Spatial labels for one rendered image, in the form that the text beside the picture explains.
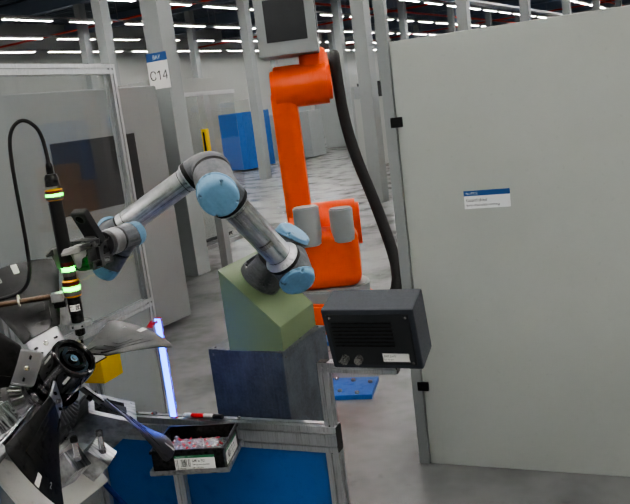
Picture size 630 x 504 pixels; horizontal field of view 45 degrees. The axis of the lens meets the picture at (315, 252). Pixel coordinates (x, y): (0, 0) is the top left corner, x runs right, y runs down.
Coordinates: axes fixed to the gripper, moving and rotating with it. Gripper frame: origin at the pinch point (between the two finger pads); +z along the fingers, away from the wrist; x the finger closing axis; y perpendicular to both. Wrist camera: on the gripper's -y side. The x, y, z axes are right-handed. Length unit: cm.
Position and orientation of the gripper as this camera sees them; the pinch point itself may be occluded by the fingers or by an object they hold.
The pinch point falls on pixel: (56, 251)
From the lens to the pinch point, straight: 206.4
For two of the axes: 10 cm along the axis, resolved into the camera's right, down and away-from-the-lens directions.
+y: 1.2, 9.7, 1.9
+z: -3.7, 2.2, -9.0
